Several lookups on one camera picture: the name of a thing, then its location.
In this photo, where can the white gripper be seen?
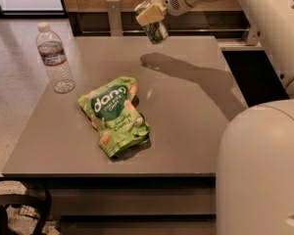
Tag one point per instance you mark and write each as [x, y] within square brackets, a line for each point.
[155, 12]

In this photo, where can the green soda can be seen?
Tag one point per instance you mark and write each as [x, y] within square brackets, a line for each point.
[156, 32]

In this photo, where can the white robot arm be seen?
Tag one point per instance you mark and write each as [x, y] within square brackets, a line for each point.
[255, 168]

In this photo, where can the clear plastic water bottle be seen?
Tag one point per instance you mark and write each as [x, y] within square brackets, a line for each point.
[52, 53]

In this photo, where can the green rice chips bag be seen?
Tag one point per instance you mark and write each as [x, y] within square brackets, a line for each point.
[112, 113]

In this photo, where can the grey drawer unit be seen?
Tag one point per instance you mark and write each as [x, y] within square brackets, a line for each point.
[133, 205]

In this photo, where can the black chair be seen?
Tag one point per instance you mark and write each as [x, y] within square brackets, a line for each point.
[24, 207]

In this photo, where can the left metal bracket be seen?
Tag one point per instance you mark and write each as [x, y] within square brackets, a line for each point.
[115, 17]

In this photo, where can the metal bracket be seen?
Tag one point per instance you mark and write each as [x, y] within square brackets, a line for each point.
[250, 37]
[115, 17]

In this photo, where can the right metal bracket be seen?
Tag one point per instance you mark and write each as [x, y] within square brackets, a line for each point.
[250, 37]

